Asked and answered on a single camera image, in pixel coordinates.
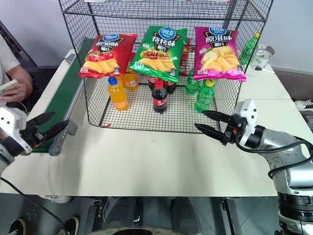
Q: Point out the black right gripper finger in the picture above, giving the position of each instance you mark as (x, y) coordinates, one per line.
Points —
(218, 117)
(211, 132)

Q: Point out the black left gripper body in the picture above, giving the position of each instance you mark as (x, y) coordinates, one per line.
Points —
(33, 137)

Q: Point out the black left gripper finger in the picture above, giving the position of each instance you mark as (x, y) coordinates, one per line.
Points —
(56, 129)
(40, 119)

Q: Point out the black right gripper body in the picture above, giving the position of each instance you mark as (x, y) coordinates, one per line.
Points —
(233, 129)

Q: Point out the white phone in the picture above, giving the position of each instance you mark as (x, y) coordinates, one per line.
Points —
(8, 86)

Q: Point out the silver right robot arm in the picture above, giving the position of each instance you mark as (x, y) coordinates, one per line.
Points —
(288, 159)

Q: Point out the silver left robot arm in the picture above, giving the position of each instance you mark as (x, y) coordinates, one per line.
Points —
(5, 156)

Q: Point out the person's bare forearm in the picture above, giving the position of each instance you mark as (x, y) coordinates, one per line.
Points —
(20, 73)

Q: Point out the person's bare hand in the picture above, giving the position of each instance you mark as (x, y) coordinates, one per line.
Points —
(22, 90)

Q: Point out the green soda bottle yellow cap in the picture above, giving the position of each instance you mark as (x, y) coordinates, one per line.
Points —
(192, 84)
(205, 98)
(249, 49)

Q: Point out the small red clip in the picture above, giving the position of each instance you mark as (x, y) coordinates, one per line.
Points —
(105, 125)

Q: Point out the cola bottle red cap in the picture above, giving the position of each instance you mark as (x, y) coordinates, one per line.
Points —
(170, 86)
(151, 83)
(159, 98)

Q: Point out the purple potato chips bag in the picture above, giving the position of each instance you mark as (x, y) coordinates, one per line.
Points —
(220, 54)

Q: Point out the white marker pen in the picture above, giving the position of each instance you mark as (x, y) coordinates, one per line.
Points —
(264, 70)

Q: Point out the plain white sneaker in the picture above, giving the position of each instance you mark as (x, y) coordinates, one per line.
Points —
(60, 198)

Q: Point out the orange soda bottle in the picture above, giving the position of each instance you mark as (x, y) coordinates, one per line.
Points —
(130, 82)
(118, 98)

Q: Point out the person's white shirt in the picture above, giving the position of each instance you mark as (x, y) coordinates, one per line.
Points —
(7, 54)

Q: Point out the white sneaker dark stripes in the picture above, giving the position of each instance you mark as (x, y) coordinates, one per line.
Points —
(304, 104)

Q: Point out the white tissue pack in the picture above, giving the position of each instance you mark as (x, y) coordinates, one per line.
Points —
(264, 56)

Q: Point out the green potato chips bag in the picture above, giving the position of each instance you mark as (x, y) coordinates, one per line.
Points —
(159, 54)

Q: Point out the black sneaker white sole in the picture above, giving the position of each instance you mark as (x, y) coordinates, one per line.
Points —
(17, 226)
(72, 225)

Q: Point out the red potato chips bag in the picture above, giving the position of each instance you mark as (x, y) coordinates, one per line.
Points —
(107, 54)

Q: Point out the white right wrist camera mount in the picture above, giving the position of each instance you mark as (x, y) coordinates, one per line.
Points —
(248, 112)

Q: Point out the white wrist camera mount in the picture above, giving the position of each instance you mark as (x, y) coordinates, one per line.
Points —
(12, 127)
(248, 112)

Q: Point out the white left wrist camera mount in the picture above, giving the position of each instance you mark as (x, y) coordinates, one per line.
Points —
(12, 127)

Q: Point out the green conveyor belt grey frame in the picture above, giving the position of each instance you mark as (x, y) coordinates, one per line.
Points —
(61, 98)

